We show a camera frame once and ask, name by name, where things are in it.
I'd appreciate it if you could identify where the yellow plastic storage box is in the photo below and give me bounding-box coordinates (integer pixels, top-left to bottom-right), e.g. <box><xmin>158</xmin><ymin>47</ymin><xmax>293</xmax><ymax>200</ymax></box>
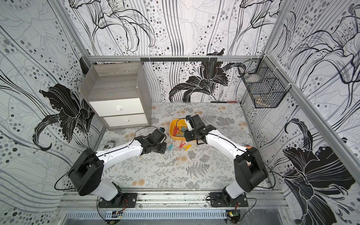
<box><xmin>169</xmin><ymin>118</ymin><xmax>188</xmax><ymax>141</ymax></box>

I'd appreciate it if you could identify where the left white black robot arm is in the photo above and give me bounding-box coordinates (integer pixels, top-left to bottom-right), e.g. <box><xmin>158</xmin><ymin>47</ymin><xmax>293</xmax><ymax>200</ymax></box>
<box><xmin>67</xmin><ymin>127</ymin><xmax>167</xmax><ymax>202</ymax></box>

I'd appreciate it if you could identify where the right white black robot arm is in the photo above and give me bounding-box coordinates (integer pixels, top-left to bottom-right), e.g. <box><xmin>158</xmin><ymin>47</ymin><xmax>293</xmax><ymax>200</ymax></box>
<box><xmin>185</xmin><ymin>114</ymin><xmax>269</xmax><ymax>200</ymax></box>

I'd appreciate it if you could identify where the yellow clothespin pile centre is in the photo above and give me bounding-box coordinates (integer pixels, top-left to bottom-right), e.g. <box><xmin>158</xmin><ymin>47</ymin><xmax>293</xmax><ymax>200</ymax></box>
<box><xmin>183</xmin><ymin>144</ymin><xmax>192</xmax><ymax>151</ymax></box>

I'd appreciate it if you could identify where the wooden two-drawer cabinet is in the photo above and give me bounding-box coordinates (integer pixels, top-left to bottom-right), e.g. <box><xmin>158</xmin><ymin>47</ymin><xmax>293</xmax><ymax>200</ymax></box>
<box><xmin>79</xmin><ymin>62</ymin><xmax>152</xmax><ymax>130</ymax></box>

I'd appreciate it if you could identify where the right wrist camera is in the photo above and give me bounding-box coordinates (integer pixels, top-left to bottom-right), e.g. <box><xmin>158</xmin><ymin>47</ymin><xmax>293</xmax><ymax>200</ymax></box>
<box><xmin>185</xmin><ymin>115</ymin><xmax>194</xmax><ymax>131</ymax></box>

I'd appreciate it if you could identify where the red-handled screwdriver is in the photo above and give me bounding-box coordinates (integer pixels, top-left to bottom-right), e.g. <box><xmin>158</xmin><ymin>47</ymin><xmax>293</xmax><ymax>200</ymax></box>
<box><xmin>211</xmin><ymin>101</ymin><xmax>238</xmax><ymax>104</ymax></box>

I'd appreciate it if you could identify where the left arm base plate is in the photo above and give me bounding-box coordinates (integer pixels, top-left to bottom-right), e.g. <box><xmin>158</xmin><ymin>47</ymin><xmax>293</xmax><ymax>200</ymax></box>
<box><xmin>97</xmin><ymin>193</ymin><xmax>138</xmax><ymax>209</ymax></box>

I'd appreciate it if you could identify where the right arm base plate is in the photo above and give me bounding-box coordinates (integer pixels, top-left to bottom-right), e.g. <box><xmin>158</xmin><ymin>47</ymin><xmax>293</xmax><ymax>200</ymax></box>
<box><xmin>206</xmin><ymin>192</ymin><xmax>248</xmax><ymax>209</ymax></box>

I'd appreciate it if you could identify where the white cable duct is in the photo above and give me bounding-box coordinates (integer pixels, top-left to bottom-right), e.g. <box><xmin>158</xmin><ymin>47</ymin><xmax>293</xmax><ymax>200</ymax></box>
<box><xmin>66</xmin><ymin>210</ymin><xmax>227</xmax><ymax>220</ymax></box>

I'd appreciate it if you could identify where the black wire wall basket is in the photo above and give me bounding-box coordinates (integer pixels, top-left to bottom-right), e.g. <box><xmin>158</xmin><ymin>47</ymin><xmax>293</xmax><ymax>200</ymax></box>
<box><xmin>237</xmin><ymin>59</ymin><xmax>287</xmax><ymax>108</ymax></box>

